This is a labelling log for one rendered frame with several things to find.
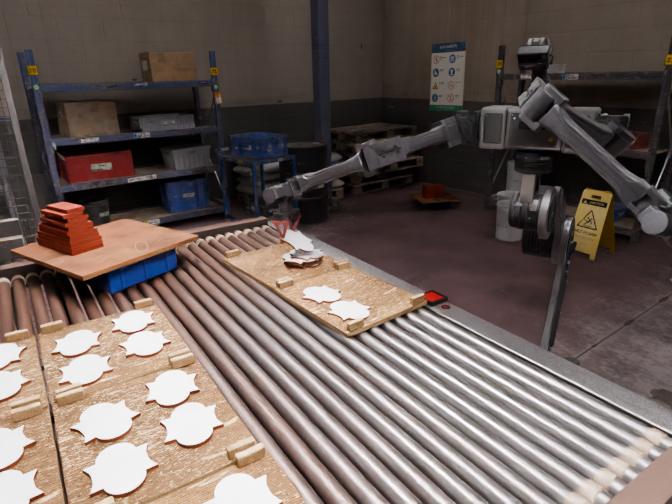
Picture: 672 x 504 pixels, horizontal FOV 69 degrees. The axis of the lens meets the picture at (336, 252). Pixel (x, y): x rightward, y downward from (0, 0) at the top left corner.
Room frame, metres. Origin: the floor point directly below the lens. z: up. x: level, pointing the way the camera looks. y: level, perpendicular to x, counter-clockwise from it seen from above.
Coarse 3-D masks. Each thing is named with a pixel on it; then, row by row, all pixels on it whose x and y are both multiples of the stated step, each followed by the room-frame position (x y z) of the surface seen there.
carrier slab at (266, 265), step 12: (252, 252) 1.98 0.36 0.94; (264, 252) 1.97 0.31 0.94; (276, 252) 1.97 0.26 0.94; (288, 252) 1.97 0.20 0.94; (228, 264) 1.87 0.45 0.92; (240, 264) 1.84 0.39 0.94; (252, 264) 1.84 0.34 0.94; (264, 264) 1.83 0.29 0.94; (276, 264) 1.83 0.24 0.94; (288, 264) 1.83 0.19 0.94; (324, 264) 1.82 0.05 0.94; (252, 276) 1.72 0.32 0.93; (264, 276) 1.71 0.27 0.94; (276, 276) 1.71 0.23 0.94; (300, 276) 1.70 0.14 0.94; (312, 276) 1.70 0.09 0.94; (276, 288) 1.60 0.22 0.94
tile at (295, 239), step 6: (288, 234) 1.85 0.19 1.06; (294, 234) 1.86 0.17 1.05; (300, 234) 1.88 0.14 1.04; (282, 240) 1.80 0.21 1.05; (288, 240) 1.81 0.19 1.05; (294, 240) 1.82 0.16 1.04; (300, 240) 1.84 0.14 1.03; (306, 240) 1.86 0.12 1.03; (312, 240) 1.87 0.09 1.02; (294, 246) 1.78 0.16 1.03; (300, 246) 1.80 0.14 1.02; (306, 246) 1.81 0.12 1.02; (312, 246) 1.83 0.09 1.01
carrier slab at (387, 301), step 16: (336, 272) 1.73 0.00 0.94; (352, 272) 1.73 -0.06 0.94; (288, 288) 1.59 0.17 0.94; (304, 288) 1.59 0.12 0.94; (336, 288) 1.59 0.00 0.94; (352, 288) 1.58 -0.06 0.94; (368, 288) 1.58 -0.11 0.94; (384, 288) 1.58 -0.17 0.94; (400, 288) 1.57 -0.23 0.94; (304, 304) 1.46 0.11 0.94; (320, 304) 1.46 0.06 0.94; (368, 304) 1.45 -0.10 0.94; (384, 304) 1.45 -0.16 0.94; (400, 304) 1.45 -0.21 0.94; (416, 304) 1.45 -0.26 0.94; (320, 320) 1.37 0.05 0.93; (336, 320) 1.35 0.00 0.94; (368, 320) 1.34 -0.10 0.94; (384, 320) 1.36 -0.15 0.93
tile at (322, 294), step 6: (306, 288) 1.57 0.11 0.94; (312, 288) 1.57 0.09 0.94; (318, 288) 1.57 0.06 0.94; (324, 288) 1.57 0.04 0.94; (330, 288) 1.57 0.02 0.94; (306, 294) 1.52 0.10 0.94; (312, 294) 1.52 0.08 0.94; (318, 294) 1.52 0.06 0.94; (324, 294) 1.52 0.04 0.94; (330, 294) 1.52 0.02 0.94; (336, 294) 1.52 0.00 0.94; (312, 300) 1.49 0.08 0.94; (318, 300) 1.47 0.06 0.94; (324, 300) 1.47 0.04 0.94; (330, 300) 1.47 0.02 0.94; (336, 300) 1.48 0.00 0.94
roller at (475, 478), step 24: (216, 264) 1.89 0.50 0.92; (240, 288) 1.66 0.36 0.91; (264, 312) 1.48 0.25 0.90; (336, 360) 1.15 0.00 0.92; (360, 384) 1.04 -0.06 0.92; (384, 408) 0.95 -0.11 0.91; (408, 432) 0.88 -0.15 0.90; (432, 432) 0.86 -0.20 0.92; (456, 456) 0.79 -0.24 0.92; (480, 480) 0.73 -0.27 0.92
